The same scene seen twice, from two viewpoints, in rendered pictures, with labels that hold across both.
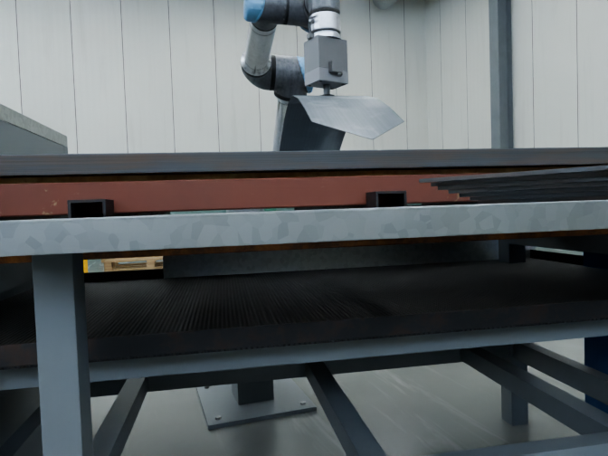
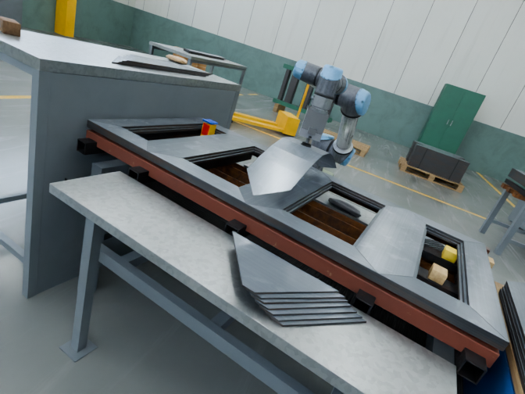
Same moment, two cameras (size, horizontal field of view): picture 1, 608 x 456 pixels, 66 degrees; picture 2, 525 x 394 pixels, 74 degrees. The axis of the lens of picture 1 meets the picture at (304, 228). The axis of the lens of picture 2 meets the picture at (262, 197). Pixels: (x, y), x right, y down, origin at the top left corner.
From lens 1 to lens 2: 89 cm
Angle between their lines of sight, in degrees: 37
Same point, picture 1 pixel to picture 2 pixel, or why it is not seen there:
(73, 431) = (89, 245)
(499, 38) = not seen: outside the picture
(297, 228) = (118, 234)
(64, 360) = (91, 226)
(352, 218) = (132, 241)
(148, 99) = (407, 16)
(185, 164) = (173, 170)
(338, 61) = (317, 127)
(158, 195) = (162, 177)
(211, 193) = (178, 185)
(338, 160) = (227, 198)
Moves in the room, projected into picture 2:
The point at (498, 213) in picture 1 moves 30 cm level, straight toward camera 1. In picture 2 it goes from (173, 270) to (31, 278)
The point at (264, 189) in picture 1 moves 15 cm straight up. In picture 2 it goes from (196, 195) to (206, 155)
